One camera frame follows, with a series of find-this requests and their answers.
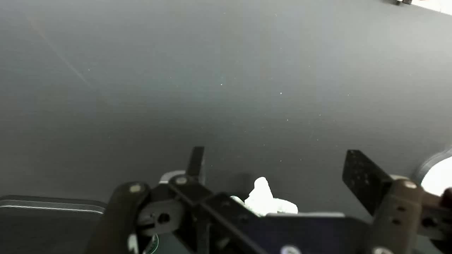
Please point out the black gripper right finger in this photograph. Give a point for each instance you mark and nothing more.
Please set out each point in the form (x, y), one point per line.
(365, 178)

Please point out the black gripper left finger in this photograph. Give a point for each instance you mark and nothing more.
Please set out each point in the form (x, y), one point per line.
(195, 163)

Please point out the white cloth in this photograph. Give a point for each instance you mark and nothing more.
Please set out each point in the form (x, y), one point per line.
(264, 199)

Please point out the white round disc dark rim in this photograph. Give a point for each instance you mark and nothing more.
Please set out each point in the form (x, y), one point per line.
(438, 178)

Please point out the clear acrylic peg rack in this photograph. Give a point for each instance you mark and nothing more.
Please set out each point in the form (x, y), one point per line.
(47, 220)

